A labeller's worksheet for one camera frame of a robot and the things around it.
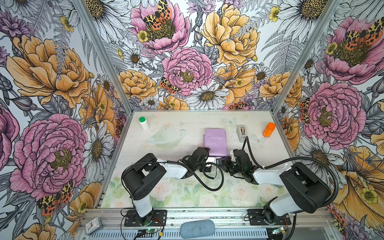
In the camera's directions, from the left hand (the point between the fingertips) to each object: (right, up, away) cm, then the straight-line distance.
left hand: (206, 156), depth 92 cm
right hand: (+5, -5, -4) cm, 8 cm away
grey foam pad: (-6, -28, -23) cm, 37 cm away
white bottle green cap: (-43, +21, +12) cm, 49 cm away
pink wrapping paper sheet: (+6, +10, +4) cm, 12 cm away
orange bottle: (+41, +15, +10) cm, 45 cm away
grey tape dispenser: (+25, +14, +13) cm, 31 cm away
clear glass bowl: (-26, +10, +14) cm, 31 cm away
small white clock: (-54, -27, -22) cm, 64 cm away
